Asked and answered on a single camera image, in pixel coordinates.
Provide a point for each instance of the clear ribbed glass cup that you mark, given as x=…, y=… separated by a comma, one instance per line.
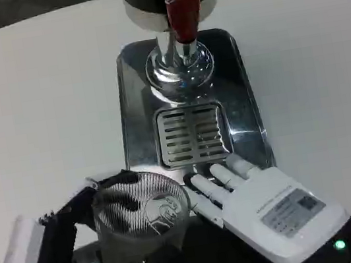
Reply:
x=131, y=208

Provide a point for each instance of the dark robot torso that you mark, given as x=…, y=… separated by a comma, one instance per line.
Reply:
x=215, y=258

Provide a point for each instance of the black steel drink dispenser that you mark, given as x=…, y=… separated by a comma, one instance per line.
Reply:
x=156, y=7

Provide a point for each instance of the steel drip tray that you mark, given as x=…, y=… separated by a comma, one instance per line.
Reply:
x=240, y=94

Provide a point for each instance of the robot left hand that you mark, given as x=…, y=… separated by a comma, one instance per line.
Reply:
x=48, y=258

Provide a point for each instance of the slotted steel drip grid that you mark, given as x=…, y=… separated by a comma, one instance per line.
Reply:
x=193, y=135

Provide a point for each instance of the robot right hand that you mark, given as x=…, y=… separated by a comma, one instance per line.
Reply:
x=274, y=209

